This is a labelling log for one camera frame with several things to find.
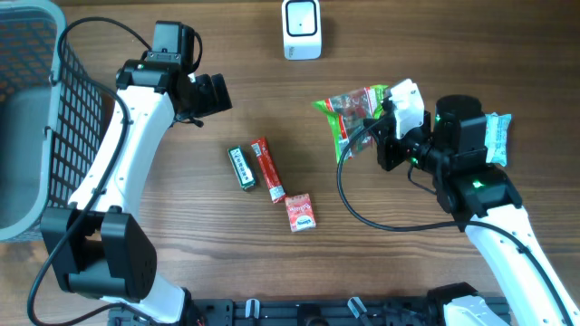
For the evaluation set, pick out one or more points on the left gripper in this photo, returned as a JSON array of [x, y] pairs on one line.
[[211, 104]]

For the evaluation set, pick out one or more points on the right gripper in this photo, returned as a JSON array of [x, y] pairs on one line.
[[387, 142]]

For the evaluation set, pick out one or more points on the green snack bag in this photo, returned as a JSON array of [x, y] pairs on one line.
[[346, 112]]

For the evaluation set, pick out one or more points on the red long stick packet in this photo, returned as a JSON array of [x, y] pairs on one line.
[[268, 167]]

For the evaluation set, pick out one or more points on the dark green gum pack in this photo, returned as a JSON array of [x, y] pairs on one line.
[[245, 175]]

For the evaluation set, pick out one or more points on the teal white snack packet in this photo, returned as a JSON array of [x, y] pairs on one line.
[[496, 138]]

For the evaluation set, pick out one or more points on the red small box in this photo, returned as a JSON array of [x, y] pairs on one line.
[[300, 213]]

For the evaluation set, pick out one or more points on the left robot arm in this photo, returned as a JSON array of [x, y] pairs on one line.
[[96, 247]]

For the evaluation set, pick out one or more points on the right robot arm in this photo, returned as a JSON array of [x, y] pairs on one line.
[[449, 144]]

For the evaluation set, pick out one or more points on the white barcode scanner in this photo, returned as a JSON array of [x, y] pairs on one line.
[[302, 29]]

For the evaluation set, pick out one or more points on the grey plastic shopping basket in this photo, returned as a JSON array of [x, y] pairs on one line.
[[52, 124]]

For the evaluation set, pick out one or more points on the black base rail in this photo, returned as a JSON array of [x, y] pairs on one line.
[[408, 311]]

